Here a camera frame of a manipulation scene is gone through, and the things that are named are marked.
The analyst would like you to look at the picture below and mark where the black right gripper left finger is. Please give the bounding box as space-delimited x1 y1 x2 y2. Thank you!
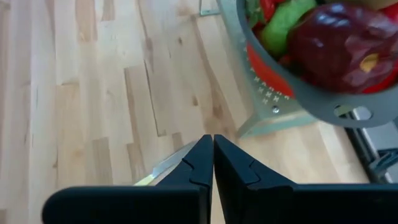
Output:
42 134 215 224

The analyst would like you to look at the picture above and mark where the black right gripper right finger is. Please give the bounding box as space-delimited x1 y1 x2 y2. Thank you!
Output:
213 134 398 224

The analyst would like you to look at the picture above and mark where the red colander grey rim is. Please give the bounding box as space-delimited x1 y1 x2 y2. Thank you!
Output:
236 0 398 128

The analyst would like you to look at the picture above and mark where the dark red apple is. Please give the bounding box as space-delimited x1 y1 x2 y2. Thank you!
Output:
287 2 398 94

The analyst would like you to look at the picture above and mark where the green apple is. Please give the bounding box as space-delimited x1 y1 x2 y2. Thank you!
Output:
260 0 318 58

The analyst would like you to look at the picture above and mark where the red strawberry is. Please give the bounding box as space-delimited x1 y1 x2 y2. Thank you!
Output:
259 0 278 22

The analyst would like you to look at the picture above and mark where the small red fruit leafy sprig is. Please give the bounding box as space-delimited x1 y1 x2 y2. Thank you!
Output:
245 0 262 20

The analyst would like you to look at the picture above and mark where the green perforated metal shelf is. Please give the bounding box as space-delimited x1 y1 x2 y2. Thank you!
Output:
198 0 318 139

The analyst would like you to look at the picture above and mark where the knife with cream handle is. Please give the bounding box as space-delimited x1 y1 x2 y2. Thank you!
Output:
133 139 200 187

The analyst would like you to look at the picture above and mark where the black aluminium table frame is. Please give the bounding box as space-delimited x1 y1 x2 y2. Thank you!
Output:
345 107 398 184

